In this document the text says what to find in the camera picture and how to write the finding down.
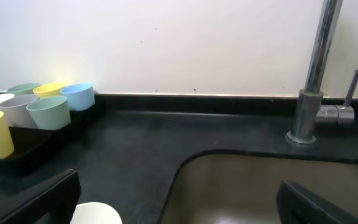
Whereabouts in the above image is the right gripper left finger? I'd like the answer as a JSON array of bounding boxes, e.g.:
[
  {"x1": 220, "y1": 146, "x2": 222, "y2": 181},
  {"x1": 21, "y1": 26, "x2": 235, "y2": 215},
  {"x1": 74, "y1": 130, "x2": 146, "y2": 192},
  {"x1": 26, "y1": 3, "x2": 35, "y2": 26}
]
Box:
[{"x1": 0, "y1": 169, "x2": 82, "y2": 224}]

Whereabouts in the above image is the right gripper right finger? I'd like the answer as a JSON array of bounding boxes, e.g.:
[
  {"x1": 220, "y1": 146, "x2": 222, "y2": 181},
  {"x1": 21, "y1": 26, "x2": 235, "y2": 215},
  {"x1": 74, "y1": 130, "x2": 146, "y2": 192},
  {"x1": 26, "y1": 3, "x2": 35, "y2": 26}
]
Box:
[{"x1": 275, "y1": 180, "x2": 358, "y2": 224}]

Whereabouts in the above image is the black tray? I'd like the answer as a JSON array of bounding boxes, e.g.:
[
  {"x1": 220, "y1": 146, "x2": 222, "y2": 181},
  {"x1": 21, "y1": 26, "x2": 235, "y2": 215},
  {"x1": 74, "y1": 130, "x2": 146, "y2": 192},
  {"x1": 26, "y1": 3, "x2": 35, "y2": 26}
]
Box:
[{"x1": 0, "y1": 92, "x2": 106, "y2": 175}]

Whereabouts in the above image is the steel sink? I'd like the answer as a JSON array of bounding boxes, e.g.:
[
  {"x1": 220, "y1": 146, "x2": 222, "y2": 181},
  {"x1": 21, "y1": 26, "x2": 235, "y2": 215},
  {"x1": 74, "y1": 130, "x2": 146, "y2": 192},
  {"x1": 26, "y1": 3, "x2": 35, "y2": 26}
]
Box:
[{"x1": 158, "y1": 149, "x2": 358, "y2": 224}]

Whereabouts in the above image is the green cup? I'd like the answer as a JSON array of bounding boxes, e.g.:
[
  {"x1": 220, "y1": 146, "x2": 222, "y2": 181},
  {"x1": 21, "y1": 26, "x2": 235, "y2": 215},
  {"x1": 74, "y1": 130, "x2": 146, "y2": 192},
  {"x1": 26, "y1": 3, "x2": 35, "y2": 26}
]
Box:
[
  {"x1": 7, "y1": 82, "x2": 41, "y2": 96},
  {"x1": 26, "y1": 95, "x2": 72, "y2": 131}
]

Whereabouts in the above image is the steel tap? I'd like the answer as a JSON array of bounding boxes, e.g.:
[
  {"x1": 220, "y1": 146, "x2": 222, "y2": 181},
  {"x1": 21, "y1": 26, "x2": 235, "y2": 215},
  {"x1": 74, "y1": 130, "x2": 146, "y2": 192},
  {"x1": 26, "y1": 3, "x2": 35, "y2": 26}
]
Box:
[{"x1": 285, "y1": 0, "x2": 358, "y2": 145}]

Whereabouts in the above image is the grey cup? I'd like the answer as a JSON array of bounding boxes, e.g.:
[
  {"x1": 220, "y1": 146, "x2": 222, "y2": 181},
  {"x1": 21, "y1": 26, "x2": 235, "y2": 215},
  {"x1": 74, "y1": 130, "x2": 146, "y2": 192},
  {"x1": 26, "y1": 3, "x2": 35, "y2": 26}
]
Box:
[{"x1": 0, "y1": 93, "x2": 41, "y2": 129}]

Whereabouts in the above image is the blue cup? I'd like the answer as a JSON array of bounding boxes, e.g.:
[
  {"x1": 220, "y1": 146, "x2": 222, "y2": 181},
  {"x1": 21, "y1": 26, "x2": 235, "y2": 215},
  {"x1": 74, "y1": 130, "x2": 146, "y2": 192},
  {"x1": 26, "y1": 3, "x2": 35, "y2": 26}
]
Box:
[{"x1": 60, "y1": 82, "x2": 96, "y2": 112}]

